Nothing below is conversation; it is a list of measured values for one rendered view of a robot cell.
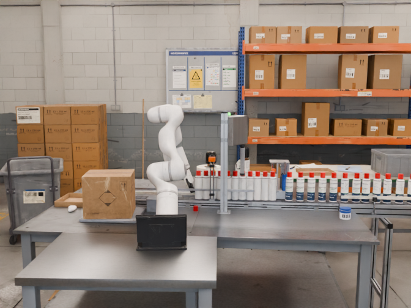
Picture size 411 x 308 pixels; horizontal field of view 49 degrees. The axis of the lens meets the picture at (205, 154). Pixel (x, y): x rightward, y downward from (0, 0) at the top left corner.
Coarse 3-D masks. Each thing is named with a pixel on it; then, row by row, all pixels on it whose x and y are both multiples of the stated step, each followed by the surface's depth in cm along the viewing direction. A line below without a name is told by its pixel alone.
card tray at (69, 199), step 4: (64, 196) 333; (68, 196) 341; (72, 196) 342; (76, 196) 342; (80, 196) 341; (56, 200) 319; (60, 200) 326; (64, 200) 333; (68, 200) 333; (72, 200) 333; (76, 200) 333; (80, 200) 333; (56, 204) 317; (60, 204) 316; (64, 204) 316; (68, 204) 316; (72, 204) 316; (76, 204) 315; (80, 204) 315
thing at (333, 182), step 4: (332, 172) 309; (332, 176) 308; (332, 180) 307; (336, 180) 307; (332, 184) 308; (336, 184) 308; (332, 188) 308; (336, 188) 308; (332, 192) 309; (336, 192) 309; (332, 196) 309; (336, 196) 310; (332, 200) 309; (336, 200) 310
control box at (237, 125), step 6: (228, 120) 294; (234, 120) 292; (240, 120) 298; (246, 120) 303; (228, 126) 294; (234, 126) 293; (240, 126) 298; (246, 126) 304; (228, 132) 295; (234, 132) 294; (240, 132) 299; (246, 132) 304; (228, 138) 295; (234, 138) 294; (240, 138) 300; (246, 138) 305; (228, 144) 296; (234, 144) 295; (240, 144) 301
